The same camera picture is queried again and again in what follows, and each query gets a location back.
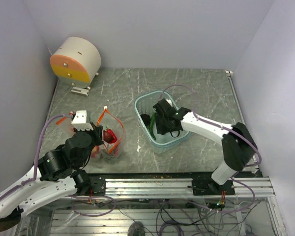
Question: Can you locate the clear zip bag orange zipper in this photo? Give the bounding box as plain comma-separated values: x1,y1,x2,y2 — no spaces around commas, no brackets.
56,110,103,166

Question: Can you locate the light blue plastic basket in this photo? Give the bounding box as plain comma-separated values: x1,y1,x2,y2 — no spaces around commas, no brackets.
134,90,190,154

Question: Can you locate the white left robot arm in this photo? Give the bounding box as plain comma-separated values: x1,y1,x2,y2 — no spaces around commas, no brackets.
0,125,104,231

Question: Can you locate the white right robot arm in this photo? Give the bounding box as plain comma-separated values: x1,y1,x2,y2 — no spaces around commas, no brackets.
153,99,258,195

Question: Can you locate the cream round drawer cabinet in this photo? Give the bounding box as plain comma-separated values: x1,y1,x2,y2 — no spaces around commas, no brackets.
50,37,102,89

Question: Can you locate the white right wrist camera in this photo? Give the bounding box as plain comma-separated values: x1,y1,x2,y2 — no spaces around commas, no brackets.
166,99,173,106

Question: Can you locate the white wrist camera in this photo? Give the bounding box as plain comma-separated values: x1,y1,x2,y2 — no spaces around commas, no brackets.
71,110,94,131
166,99,173,106

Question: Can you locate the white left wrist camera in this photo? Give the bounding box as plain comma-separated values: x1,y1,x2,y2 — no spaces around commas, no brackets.
71,110,94,131

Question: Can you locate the small white metal bracket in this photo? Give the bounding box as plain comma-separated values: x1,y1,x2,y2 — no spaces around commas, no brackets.
71,87,90,97

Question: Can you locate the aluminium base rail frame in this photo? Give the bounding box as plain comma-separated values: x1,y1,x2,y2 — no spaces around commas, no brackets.
15,173,286,236

